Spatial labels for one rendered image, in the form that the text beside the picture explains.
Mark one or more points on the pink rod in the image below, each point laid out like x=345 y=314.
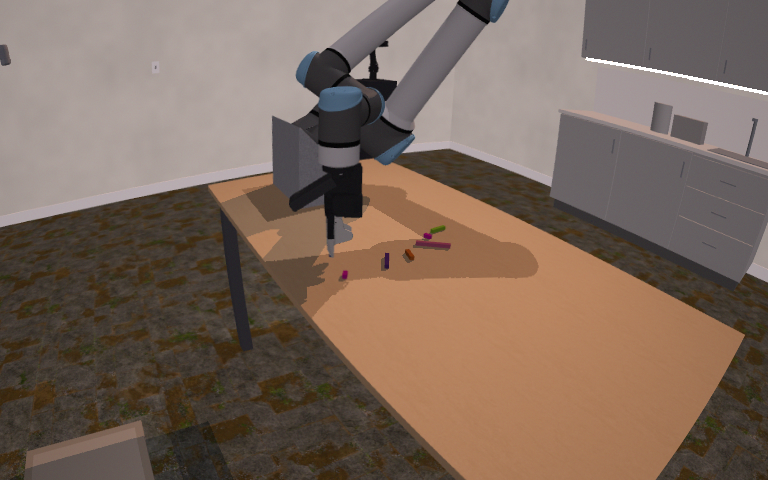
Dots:
x=433 y=244

